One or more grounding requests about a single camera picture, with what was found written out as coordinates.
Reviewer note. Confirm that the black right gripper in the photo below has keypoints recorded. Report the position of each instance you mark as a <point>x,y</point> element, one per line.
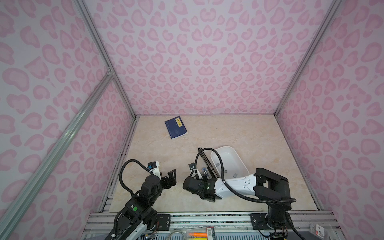
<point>204,178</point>

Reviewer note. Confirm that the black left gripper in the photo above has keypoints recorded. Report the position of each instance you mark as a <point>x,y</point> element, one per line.
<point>168,184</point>

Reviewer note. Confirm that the white plastic tray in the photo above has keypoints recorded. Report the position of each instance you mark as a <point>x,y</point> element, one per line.
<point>234,168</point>

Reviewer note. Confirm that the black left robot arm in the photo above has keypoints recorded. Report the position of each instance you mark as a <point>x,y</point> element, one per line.
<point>138,214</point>

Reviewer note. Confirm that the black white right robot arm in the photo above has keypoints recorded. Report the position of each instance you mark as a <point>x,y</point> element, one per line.
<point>263,187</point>

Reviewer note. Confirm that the blue book yellow label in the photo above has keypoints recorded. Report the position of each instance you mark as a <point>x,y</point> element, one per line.
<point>176,128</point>

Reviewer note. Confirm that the orange marker pen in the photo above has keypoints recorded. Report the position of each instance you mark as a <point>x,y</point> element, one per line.
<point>198,235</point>

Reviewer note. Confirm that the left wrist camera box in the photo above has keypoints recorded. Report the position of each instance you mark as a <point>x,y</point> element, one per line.
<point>154,169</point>

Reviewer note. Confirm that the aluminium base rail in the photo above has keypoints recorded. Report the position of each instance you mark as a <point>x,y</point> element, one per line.
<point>231,225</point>

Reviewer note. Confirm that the aluminium frame corner post left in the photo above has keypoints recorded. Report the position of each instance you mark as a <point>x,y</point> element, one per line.
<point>90,25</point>

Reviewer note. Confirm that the aluminium frame corner post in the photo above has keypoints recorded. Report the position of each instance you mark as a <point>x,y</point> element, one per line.
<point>90,25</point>
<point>325,24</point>

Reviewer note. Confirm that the aluminium diagonal frame bar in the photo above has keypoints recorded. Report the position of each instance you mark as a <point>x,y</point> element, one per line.
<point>21,204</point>

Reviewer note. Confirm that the aluminium frame corner post right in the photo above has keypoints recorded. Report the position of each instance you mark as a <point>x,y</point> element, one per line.
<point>325,24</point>

